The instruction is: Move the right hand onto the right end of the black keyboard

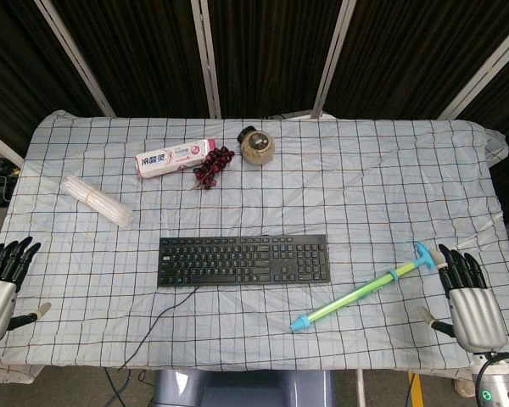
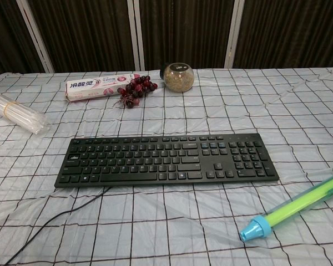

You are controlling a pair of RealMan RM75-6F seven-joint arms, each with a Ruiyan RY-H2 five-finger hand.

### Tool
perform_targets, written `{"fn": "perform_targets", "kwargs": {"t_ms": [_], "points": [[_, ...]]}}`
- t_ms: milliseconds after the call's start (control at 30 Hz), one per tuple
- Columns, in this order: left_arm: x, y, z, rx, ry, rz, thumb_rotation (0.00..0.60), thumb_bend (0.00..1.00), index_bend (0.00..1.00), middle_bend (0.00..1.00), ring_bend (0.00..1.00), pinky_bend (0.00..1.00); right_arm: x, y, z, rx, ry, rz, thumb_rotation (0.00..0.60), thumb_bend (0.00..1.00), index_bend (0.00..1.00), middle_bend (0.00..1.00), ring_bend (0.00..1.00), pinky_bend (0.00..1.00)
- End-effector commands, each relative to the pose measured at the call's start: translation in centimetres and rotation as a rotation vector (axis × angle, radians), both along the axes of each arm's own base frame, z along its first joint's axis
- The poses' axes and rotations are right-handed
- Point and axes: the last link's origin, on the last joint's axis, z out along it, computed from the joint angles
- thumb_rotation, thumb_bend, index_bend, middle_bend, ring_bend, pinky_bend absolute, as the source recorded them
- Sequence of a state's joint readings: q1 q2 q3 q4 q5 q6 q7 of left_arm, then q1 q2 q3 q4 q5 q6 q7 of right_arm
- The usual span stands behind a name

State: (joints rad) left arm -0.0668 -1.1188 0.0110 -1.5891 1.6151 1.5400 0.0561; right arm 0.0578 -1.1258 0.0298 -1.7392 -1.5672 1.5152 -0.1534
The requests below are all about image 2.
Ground black computer keyboard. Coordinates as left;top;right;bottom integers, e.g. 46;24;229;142
54;133;281;190

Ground round glass jar with grains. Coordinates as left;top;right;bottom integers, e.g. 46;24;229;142
159;62;195;93

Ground dark red grape bunch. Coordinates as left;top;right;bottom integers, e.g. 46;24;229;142
113;74;158;109

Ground white pink toothpaste box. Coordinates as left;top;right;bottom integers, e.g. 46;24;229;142
64;72;135;103

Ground light blue checked tablecloth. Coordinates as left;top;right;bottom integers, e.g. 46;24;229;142
0;65;333;266

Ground green blue plastic syringe pump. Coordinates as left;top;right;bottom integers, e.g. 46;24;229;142
239;171;333;243

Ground bundle of clear straws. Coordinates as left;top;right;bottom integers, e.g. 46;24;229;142
0;93;48;136

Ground thin black cable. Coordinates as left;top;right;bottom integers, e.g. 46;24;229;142
4;185;112;266

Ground dark folding screen white frame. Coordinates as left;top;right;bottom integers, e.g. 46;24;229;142
0;0;333;74

